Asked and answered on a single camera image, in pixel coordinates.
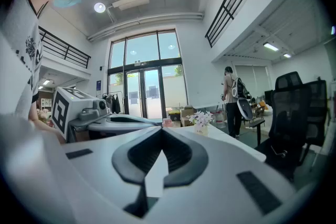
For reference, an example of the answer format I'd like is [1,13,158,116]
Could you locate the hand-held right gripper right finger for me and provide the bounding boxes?
[156,126,313,224]

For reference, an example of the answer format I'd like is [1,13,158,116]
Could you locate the black mesh office chair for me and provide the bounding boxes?
[254,71,329,182]

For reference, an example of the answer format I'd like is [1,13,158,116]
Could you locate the person's grey printed T-shirt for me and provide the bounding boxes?
[0,0,50,120]

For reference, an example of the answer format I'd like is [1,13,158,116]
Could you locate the yellow and black crate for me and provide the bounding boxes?
[167,110,182,122]

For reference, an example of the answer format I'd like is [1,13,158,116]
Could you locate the cardboard box red print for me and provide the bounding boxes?
[180,116,195,127]

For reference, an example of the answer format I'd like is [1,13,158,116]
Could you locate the person's left forearm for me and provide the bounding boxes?
[27,101,66,144]

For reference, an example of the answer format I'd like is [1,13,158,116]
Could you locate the clothes rack with dark garments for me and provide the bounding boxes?
[101,91,124,115]

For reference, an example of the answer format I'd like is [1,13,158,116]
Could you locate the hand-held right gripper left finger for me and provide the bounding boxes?
[39,125,165,224]

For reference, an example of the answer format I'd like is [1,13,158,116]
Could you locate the white flower bouquet in vase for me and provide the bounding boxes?
[36,109,51,126]

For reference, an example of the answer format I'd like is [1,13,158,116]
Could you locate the metal wire hook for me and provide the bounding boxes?
[270,144,288,158]

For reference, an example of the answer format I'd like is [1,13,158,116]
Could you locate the potted pink artificial flowers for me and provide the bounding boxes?
[188,110,215,137]

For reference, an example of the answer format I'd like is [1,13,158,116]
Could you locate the cardboard box yellow label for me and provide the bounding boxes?
[181,105,197,118]

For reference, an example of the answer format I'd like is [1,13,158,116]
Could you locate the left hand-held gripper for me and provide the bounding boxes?
[51,86,163,143]

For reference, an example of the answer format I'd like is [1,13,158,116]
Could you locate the light blue face mask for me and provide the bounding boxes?
[52,0,83,8]

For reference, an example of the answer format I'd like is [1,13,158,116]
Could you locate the group of clear water jugs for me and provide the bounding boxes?
[209,110,227,129]

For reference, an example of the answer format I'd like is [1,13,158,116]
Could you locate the round ceiling light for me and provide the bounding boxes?
[93,2,107,14]

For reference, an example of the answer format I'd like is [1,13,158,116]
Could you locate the white ceiling pipes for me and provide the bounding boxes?
[86,12,204,42]

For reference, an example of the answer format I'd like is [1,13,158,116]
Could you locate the black balcony railing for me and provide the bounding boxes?
[204,0,271,48]
[38,25,92,69]

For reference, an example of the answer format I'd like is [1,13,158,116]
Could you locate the glass entrance door with windows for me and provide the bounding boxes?
[107,29,188,120]

